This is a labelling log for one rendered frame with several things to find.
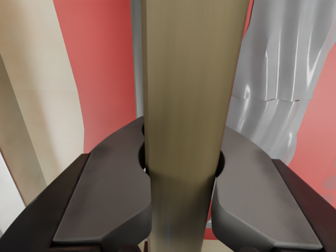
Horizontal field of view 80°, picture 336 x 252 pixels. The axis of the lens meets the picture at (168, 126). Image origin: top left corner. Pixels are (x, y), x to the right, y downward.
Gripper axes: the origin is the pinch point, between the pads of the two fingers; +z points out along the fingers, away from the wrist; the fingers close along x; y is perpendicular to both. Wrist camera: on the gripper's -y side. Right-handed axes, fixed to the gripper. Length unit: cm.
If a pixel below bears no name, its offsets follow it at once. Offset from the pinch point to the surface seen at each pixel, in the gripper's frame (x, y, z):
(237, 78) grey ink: 5.0, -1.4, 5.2
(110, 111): -5.7, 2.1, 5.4
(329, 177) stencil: 17.1, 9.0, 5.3
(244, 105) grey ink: 6.0, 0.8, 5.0
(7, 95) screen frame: -13.8, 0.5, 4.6
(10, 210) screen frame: -15.4, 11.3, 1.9
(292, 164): 12.5, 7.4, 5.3
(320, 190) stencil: 16.9, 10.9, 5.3
